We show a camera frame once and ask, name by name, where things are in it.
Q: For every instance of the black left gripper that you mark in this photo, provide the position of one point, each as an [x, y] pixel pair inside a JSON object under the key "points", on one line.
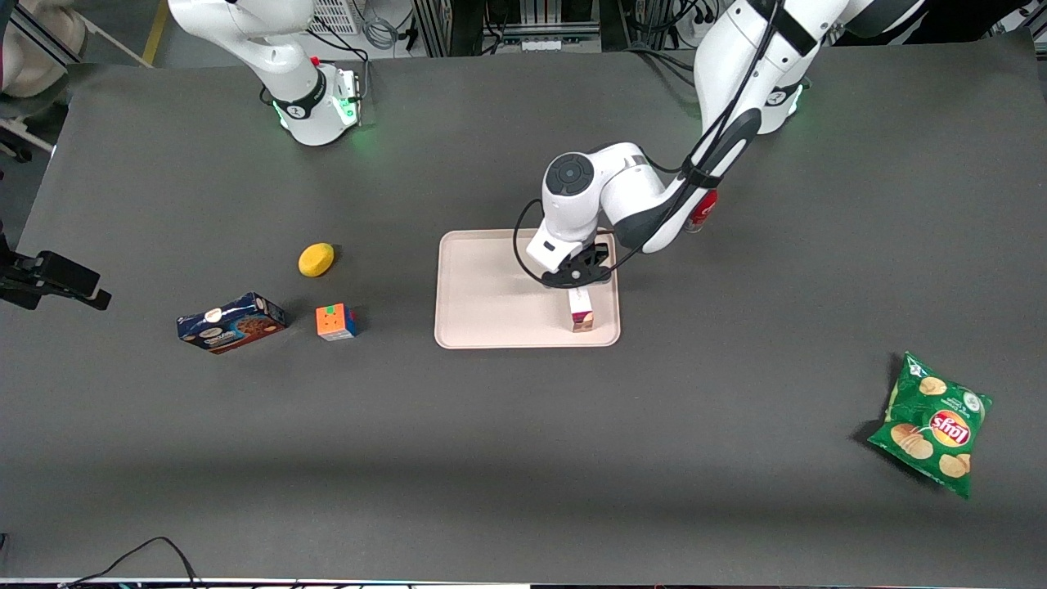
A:
{"points": [[595, 259]]}

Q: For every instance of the beige plastic tray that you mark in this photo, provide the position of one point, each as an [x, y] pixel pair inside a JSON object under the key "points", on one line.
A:
{"points": [[491, 286]]}

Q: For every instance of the blue cookie box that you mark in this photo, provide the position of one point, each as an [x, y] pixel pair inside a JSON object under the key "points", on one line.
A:
{"points": [[233, 323]]}

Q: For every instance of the white perforated basket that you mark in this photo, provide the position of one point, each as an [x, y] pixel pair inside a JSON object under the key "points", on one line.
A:
{"points": [[335, 15]]}

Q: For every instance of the aluminium frame rack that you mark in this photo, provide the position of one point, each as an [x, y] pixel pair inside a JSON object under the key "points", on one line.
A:
{"points": [[454, 24]]}

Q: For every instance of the green chips bag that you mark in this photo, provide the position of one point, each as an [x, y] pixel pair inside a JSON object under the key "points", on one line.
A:
{"points": [[932, 425]]}

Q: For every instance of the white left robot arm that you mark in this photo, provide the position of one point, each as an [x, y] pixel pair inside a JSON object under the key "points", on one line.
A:
{"points": [[622, 188]]}

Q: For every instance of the red cola bottle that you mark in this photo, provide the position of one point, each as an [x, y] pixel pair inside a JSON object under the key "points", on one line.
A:
{"points": [[703, 209]]}

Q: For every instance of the black device on mount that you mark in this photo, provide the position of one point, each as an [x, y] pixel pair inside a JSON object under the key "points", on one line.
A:
{"points": [[61, 276]]}

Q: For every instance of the red cookie box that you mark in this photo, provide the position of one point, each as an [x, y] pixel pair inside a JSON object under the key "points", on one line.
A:
{"points": [[581, 315]]}

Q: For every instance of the yellow lemon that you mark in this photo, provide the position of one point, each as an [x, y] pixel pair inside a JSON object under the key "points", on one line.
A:
{"points": [[316, 260]]}

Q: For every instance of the orange rubik's cube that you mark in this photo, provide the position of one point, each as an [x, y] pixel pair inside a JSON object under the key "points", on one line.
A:
{"points": [[334, 321]]}

